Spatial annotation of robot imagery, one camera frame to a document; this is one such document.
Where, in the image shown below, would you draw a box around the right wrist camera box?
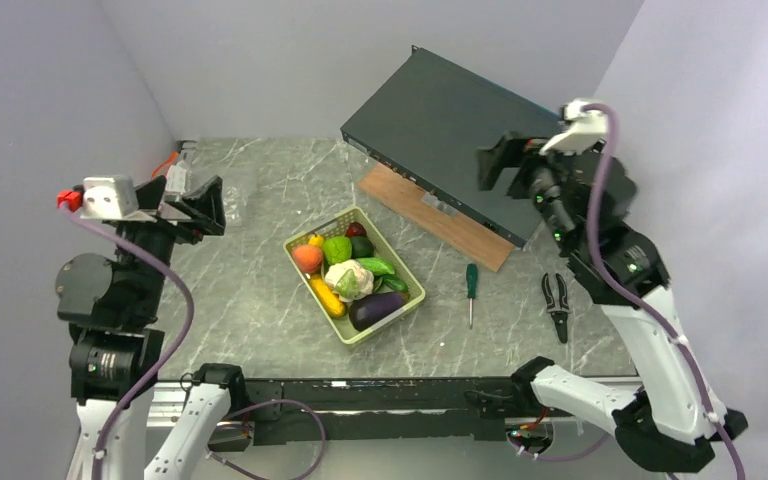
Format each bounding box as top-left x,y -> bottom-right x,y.
539,98 -> 609,156

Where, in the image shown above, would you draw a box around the small yellow pepper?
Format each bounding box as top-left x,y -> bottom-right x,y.
308,234 -> 325,248

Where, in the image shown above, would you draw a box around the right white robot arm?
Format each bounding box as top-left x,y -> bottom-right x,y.
476,132 -> 748,474

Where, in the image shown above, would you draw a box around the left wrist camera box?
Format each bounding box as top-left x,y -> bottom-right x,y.
80,175 -> 138,221

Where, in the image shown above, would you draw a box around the dark red fruit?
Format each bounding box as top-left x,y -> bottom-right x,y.
345,222 -> 367,238

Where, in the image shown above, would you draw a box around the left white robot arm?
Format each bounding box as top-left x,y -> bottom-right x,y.
55,176 -> 249,479

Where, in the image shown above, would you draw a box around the dark green cucumber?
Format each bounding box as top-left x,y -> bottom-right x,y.
380,274 -> 409,293

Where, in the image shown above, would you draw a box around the black network switch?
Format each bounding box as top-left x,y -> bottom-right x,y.
340,48 -> 559,247

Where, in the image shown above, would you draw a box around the green handled screwdriver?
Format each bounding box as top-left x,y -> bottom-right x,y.
465,263 -> 478,330

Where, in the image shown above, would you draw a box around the black pliers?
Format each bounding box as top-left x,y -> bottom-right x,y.
541,273 -> 570,344

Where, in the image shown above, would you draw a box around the clear orange zip bag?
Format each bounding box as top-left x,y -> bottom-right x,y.
150,148 -> 256,227

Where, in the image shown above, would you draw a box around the green plastic basket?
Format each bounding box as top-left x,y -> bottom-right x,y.
283,207 -> 425,345

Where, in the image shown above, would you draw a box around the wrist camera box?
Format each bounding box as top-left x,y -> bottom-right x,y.
80,175 -> 138,221
539,98 -> 609,156

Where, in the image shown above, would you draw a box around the white cauliflower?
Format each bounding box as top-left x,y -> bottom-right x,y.
324,260 -> 375,302

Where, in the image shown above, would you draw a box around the dark green avocado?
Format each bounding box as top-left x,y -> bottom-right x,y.
349,236 -> 375,259

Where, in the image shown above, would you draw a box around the light green pepper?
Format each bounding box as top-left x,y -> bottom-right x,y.
322,236 -> 352,265

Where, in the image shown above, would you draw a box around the brown wooden board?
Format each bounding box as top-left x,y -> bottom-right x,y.
358,164 -> 515,272

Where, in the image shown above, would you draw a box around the orange peach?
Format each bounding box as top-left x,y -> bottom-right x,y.
291,244 -> 324,274

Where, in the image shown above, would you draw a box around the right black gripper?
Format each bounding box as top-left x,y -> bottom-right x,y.
476,129 -> 591,250

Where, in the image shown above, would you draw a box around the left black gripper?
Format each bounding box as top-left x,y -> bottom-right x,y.
117,174 -> 224,319

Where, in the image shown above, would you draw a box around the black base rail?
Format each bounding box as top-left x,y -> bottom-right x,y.
209,376 -> 587,453

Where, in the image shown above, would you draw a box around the purple eggplant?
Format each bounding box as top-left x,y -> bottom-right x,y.
348,291 -> 409,332

